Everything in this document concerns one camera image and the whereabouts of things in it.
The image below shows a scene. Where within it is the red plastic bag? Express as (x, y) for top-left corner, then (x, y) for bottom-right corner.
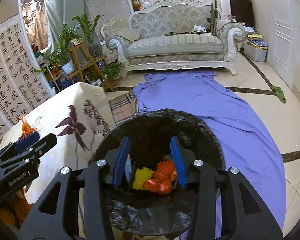
(143, 159), (177, 195)

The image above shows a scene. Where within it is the light blue wrapper packet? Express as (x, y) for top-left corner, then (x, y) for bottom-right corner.
(125, 155), (133, 183)

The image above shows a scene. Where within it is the yellow trash in bin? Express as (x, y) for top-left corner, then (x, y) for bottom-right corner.
(133, 167), (153, 190)

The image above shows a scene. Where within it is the black-lined trash bin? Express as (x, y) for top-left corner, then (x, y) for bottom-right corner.
(90, 109), (225, 238)

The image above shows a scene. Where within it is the orange plastic bag on table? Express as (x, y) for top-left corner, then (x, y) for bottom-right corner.
(18, 115), (36, 140)

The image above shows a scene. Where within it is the floral cream tablecloth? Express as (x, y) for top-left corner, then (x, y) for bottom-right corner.
(0, 82), (115, 239)

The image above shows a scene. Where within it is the calligraphy folding screen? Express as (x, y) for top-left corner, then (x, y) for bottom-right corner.
(0, 15), (52, 144)

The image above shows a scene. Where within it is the purple sheet on floor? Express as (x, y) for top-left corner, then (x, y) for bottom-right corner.
(133, 72), (286, 239)

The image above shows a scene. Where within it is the plaid mat on floor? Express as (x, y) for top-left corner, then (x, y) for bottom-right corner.
(109, 90), (140, 126)

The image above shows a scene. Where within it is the wooden plant stand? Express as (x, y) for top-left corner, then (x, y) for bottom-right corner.
(66, 42), (122, 91)

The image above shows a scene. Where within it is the tall green potted plant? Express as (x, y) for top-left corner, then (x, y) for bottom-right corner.
(73, 12), (103, 58)

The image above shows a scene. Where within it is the ornate grey white sofa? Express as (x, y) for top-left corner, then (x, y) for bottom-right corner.
(101, 0), (247, 76)

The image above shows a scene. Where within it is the grey storage box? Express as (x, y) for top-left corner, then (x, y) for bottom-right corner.
(244, 39), (268, 62)

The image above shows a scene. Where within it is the dark television screen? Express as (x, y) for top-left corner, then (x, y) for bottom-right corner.
(230, 0), (255, 27)

